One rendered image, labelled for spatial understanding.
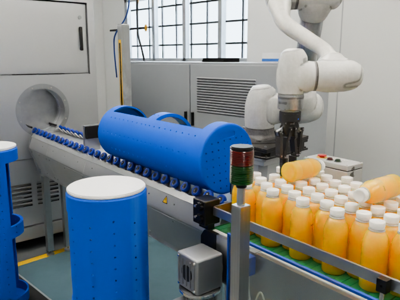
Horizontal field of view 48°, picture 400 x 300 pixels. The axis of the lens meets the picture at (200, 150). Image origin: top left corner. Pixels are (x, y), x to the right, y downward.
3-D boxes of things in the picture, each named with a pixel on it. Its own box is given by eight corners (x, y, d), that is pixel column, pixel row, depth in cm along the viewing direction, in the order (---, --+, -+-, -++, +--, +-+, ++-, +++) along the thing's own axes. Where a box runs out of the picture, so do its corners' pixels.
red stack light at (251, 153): (241, 160, 122) (242, 146, 122) (259, 164, 118) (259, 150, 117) (224, 163, 119) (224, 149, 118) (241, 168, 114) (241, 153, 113)
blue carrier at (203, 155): (146, 150, 257) (141, 101, 250) (255, 184, 189) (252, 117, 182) (100, 162, 240) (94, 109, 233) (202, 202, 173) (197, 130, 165)
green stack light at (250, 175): (241, 178, 123) (241, 160, 122) (258, 183, 119) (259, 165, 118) (224, 181, 120) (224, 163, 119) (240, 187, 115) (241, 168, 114)
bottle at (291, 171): (299, 175, 145) (329, 169, 155) (289, 158, 147) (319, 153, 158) (286, 186, 149) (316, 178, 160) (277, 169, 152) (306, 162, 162)
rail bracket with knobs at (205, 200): (211, 219, 166) (211, 192, 164) (224, 225, 160) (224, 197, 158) (190, 225, 160) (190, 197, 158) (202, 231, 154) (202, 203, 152)
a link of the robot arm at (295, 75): (277, 94, 151) (316, 95, 151) (279, 47, 148) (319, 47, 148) (274, 92, 162) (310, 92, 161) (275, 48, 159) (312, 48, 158)
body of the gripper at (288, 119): (290, 108, 163) (288, 133, 165) (274, 110, 158) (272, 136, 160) (306, 110, 157) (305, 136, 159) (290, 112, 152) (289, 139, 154)
